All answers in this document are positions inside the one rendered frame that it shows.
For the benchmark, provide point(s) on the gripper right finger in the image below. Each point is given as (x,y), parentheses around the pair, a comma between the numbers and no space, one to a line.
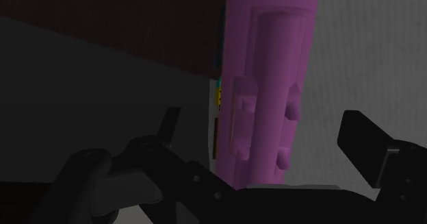
(360,143)

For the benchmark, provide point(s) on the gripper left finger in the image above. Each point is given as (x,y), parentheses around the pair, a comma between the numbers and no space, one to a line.
(156,170)

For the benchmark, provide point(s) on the white box with coloured print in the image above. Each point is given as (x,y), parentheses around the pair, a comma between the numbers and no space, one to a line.
(212,133)

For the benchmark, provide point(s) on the purple moulded plastic case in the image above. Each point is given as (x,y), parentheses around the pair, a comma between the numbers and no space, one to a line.
(267,83)

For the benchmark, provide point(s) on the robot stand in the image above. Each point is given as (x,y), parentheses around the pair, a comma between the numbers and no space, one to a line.
(133,19)

